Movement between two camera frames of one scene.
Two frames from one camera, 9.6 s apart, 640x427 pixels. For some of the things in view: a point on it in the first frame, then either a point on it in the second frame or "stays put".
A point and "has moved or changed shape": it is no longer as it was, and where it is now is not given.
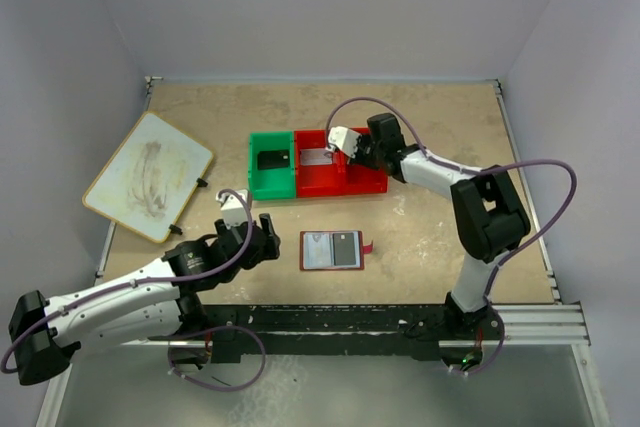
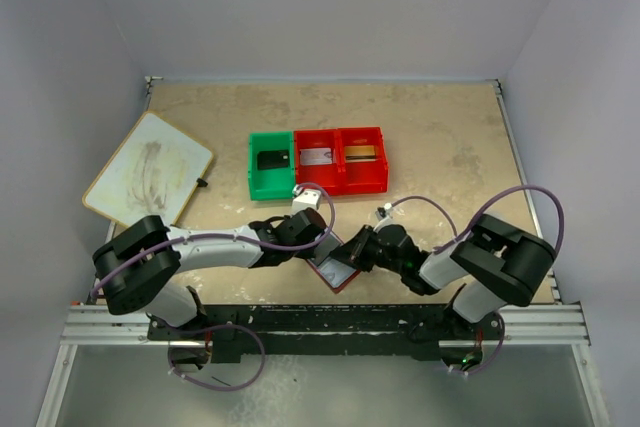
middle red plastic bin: x=319 y=180 stays put
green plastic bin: x=272 y=183 stays put
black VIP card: x=344 y=248 has moved or changed shape
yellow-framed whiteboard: x=150 y=179 stays put
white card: x=314 y=157 stays put
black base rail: x=415 y=331 stays put
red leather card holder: x=332 y=250 has moved or changed shape
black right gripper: x=361 y=142 → x=353 y=250
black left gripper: x=269 y=250 → x=305 y=253
